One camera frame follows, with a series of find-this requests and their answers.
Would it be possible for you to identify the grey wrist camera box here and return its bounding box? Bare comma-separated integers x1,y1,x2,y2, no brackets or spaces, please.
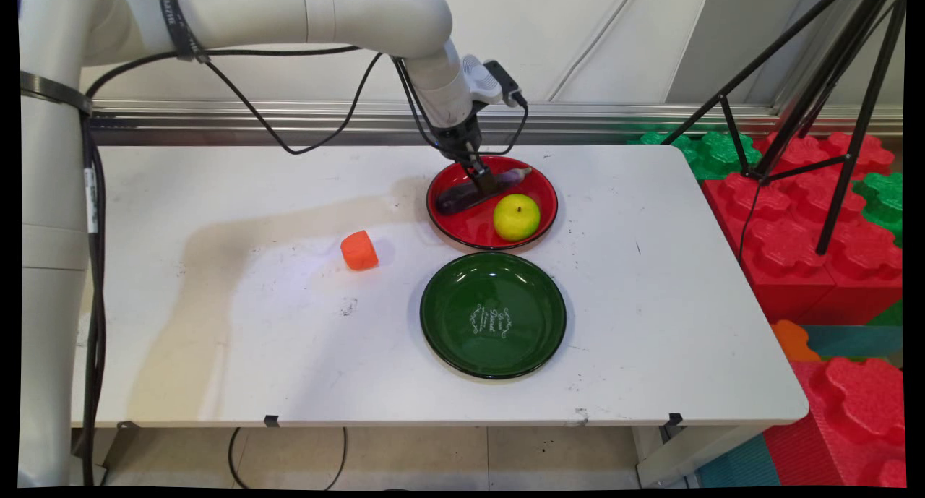
461,53,527,110

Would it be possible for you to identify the long black arm cable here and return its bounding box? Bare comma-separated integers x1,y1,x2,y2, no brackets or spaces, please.
79,46,384,155

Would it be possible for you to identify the green foam block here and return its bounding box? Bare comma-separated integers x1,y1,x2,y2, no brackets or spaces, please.
627,126,763,182
866,299,904,329
851,171,904,247

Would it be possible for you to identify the green plate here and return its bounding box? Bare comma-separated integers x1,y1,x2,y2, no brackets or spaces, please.
419,251,568,381

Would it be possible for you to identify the black cable bundle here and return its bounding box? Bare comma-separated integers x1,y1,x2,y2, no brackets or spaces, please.
78,115,108,486

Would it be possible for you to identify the thin black tripod cable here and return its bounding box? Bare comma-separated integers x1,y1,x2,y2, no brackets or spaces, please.
737,180,761,264

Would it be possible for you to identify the black floor cable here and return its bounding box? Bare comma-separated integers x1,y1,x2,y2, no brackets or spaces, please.
228,427,349,491

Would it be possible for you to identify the red foam block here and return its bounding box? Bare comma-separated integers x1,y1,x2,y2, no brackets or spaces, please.
762,357,908,489
752,131,897,177
702,169,904,325

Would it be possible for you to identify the black tripod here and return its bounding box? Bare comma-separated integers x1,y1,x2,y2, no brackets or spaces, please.
661,0,908,257

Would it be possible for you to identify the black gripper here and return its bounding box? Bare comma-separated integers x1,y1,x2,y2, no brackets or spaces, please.
432,111,501,197

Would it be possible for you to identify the purple eggplant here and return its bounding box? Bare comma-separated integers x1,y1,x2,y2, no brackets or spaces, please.
435,167,533,217

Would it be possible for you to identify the aluminium wall rail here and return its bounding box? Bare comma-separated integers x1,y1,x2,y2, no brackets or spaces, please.
90,100,904,146

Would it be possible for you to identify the black velcro strap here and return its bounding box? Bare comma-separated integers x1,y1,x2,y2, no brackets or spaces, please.
159,0,210,64

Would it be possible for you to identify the yellow-green apple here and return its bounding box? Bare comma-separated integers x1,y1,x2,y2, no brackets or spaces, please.
493,193,541,242

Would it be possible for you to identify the orange cube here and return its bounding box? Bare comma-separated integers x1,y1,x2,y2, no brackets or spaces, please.
340,230,379,272

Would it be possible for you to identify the grey table leg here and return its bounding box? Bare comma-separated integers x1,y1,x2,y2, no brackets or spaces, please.
634,424,768,489

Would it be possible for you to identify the white cable label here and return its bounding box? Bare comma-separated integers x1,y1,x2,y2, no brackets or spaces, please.
83,167,99,235

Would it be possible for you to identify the grey strap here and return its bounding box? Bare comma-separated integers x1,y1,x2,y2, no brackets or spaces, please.
20,70,95,116

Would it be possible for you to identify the red plate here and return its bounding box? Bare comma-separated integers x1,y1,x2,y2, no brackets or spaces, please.
426,155,559,252

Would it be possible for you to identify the teal foam mat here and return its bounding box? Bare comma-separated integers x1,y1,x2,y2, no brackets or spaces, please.
695,432,783,489
801,323,904,370

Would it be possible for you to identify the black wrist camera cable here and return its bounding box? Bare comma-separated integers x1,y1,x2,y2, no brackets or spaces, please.
394,56,530,158

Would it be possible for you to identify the orange foam piece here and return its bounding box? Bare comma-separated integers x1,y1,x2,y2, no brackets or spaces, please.
770,319,822,363

